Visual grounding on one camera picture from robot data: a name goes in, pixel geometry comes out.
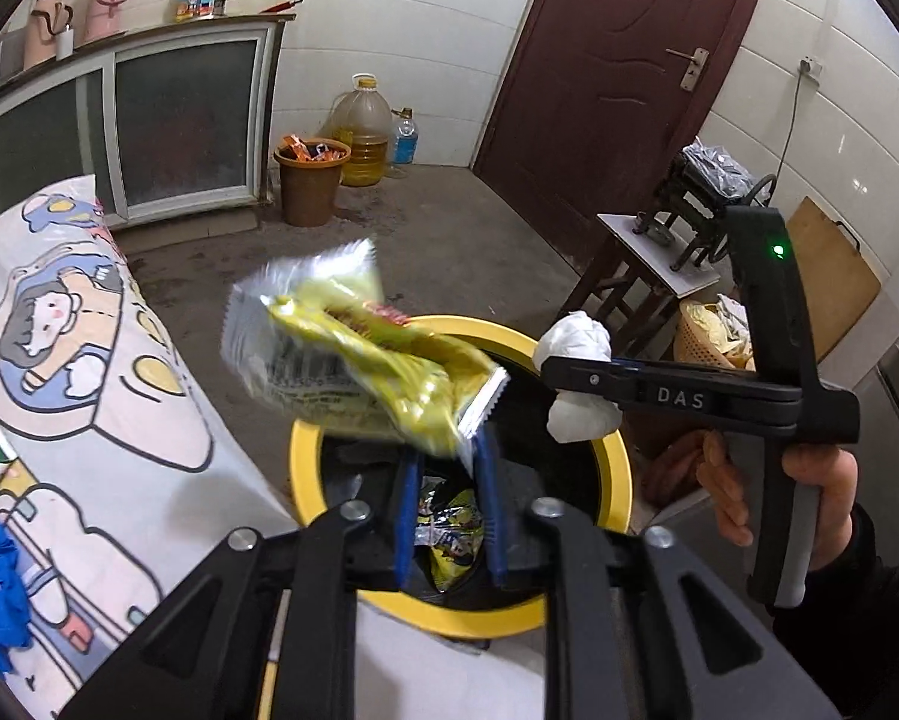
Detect orange snack packets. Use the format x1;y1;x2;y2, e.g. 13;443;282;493
282;133;347;164

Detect brown wooden door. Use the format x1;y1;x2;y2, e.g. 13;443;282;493
471;0;776;202

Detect person's right forearm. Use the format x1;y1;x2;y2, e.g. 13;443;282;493
771;506;899;720

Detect metal door handle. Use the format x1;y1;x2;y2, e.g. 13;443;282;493
665;47;709;94

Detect grey power cable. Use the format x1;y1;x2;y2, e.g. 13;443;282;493
775;76;807;197

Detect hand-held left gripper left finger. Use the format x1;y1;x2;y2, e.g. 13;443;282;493
59;454;424;720

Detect cartoon printed tablecloth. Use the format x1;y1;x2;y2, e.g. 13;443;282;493
0;175;311;720

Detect yellow snack wrapper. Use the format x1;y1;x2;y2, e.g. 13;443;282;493
220;238;510;458
417;476;485;595

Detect beige woven basket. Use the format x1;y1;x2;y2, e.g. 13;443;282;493
672;296;757;374

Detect white tissue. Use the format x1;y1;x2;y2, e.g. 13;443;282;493
533;310;623;445

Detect clear plastic bag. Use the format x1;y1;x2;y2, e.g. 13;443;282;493
681;136;754;200

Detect large yellow oil jug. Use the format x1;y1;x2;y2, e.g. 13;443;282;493
331;73;394;188

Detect person's right hand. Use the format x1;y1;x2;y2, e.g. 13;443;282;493
696;431;860;573

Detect clear bottle with blue label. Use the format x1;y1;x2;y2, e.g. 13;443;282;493
389;106;421;167

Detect yellow rimmed black trash can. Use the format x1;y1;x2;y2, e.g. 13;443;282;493
289;315;634;640

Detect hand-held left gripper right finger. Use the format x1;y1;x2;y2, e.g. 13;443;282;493
471;435;844;720

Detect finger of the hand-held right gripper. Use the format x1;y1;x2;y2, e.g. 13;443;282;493
558;388;799;434
541;355;799;395

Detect brown plastic bucket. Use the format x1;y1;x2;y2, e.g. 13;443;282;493
273;136;353;227

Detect wooden cutting board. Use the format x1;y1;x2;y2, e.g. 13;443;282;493
783;196;883;351

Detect black iron hand-crank machine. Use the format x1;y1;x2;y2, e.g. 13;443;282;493
629;141;780;272

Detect wooden stool with white top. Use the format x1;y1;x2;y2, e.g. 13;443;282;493
561;211;724;370

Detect counter cabinet with glass doors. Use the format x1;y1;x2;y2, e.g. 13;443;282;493
0;15;287;235

